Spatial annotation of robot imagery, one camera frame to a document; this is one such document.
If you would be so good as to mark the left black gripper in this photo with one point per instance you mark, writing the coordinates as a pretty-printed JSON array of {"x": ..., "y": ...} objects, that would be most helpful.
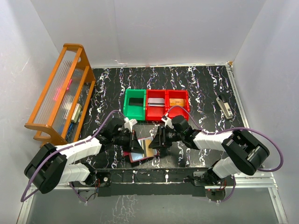
[{"x": 132, "y": 139}]

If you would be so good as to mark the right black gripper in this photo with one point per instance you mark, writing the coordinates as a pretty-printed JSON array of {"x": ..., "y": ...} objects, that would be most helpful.
[{"x": 163, "y": 136}]

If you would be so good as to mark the red leather card holder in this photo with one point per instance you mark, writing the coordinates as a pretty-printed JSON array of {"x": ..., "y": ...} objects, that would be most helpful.
[{"x": 135, "y": 157}]

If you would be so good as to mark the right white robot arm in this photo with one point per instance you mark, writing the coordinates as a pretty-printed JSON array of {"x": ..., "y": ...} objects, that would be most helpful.
[{"x": 245, "y": 152}]

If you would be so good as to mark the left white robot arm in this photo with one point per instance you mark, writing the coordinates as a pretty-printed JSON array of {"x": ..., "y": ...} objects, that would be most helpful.
[{"x": 54, "y": 165}]

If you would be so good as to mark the orange card in bin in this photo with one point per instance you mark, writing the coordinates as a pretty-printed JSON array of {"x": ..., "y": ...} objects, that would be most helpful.
[{"x": 177, "y": 102}]

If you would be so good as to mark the grey striped card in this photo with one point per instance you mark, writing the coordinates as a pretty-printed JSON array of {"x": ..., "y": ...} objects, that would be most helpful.
[{"x": 156, "y": 102}]

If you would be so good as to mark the red bin right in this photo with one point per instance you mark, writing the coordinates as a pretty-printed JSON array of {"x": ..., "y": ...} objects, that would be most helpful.
[{"x": 178, "y": 110}]

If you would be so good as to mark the red bin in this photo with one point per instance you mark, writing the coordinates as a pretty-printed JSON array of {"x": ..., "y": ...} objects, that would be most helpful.
[
  {"x": 178, "y": 110},
  {"x": 154, "y": 113}
]

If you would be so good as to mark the green plastic bin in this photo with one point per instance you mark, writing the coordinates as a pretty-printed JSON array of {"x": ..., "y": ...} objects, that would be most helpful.
[{"x": 134, "y": 104}]

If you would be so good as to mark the red bin left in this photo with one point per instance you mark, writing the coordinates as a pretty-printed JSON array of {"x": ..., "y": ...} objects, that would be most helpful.
[{"x": 154, "y": 113}]

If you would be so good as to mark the beige box in rack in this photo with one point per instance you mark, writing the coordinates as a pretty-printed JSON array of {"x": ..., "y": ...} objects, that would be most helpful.
[{"x": 76, "y": 113}]

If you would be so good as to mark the black grey stapler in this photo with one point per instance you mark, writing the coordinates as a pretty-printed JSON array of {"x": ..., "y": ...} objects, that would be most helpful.
[{"x": 224, "y": 106}]

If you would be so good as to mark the orange wooden rack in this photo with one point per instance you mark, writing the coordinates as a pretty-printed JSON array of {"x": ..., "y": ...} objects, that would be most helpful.
[{"x": 71, "y": 81}]

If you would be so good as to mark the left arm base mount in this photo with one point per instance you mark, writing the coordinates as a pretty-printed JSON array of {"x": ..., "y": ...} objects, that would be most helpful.
[{"x": 96, "y": 180}]

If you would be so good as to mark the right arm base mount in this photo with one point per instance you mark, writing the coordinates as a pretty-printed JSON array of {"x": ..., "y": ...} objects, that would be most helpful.
[{"x": 216, "y": 195}]

